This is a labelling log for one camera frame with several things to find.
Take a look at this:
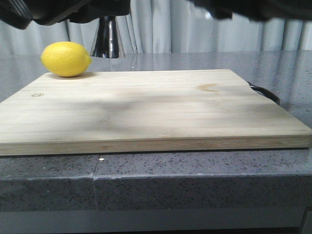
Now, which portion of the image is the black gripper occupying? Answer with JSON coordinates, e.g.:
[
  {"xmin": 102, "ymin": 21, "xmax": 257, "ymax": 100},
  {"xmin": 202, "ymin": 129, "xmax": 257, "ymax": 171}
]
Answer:
[
  {"xmin": 192, "ymin": 0, "xmax": 312, "ymax": 21},
  {"xmin": 29, "ymin": 0, "xmax": 130, "ymax": 25}
]

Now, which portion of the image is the silver hourglass jigger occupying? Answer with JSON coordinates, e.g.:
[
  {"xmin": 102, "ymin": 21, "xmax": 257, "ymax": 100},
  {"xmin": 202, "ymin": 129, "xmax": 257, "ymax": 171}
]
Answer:
[{"xmin": 90, "ymin": 16, "xmax": 125, "ymax": 59}]

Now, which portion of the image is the yellow lemon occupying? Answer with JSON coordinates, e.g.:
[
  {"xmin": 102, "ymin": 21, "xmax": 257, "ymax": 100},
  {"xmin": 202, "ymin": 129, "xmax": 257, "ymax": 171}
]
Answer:
[{"xmin": 40, "ymin": 41, "xmax": 92, "ymax": 77}]

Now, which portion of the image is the grey pleated curtain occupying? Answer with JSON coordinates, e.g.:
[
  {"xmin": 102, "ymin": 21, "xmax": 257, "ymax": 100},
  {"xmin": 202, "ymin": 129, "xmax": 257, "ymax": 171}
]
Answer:
[{"xmin": 0, "ymin": 0, "xmax": 312, "ymax": 56}]

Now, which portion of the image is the light wooden cutting board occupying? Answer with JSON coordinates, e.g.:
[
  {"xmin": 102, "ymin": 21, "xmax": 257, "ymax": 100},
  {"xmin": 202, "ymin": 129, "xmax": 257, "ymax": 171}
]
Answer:
[{"xmin": 0, "ymin": 70, "xmax": 312, "ymax": 156}]

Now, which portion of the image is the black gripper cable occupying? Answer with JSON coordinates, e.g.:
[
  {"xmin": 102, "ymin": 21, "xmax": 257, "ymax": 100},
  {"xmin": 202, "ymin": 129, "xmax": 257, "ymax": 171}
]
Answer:
[{"xmin": 0, "ymin": 0, "xmax": 34, "ymax": 30}]

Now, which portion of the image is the black cutting board handle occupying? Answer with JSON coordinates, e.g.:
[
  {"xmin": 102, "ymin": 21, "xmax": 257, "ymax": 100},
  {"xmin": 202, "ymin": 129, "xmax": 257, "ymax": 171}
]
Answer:
[{"xmin": 247, "ymin": 82, "xmax": 280, "ymax": 105}]

